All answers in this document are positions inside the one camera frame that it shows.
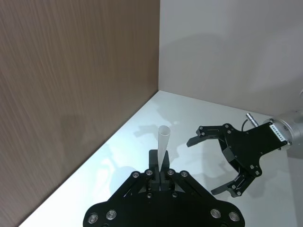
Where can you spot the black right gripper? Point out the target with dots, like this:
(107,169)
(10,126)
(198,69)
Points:
(248,146)

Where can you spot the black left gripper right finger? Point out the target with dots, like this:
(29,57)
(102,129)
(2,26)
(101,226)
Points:
(189,186)

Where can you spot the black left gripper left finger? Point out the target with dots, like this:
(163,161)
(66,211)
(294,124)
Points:
(132,189)

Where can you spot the white paper cone tube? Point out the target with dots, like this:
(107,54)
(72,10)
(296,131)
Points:
(163,144)

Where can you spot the plain pale wall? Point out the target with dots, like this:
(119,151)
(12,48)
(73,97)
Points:
(232,47)

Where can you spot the brown wood-grain wall panel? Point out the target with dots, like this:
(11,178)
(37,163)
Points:
(75,89)

